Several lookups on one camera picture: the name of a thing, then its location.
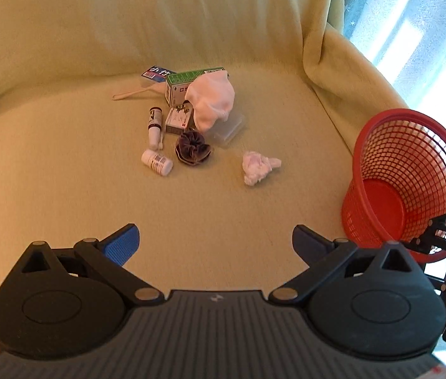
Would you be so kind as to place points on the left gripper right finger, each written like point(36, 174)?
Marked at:
point(324, 259)

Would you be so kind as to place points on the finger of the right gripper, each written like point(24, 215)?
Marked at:
point(433, 236)

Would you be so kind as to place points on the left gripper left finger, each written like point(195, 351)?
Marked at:
point(104, 261)

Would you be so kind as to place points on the red plastic mesh basket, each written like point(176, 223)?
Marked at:
point(398, 179)

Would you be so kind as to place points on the white pill bottle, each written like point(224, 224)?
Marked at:
point(157, 162)

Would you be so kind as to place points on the white tissue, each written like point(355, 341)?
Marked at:
point(257, 167)

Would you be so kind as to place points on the dark brown scrunchie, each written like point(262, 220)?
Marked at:
point(192, 149)

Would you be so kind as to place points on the white tube with black label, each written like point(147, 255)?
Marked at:
point(155, 128)

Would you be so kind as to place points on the clear plastic case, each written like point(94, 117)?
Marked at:
point(223, 132)

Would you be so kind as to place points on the white box with plant print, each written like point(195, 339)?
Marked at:
point(178, 118)

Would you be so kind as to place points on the green white medicine box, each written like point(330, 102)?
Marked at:
point(176, 85)

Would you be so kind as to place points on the blue white small packet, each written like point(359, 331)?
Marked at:
point(157, 74)

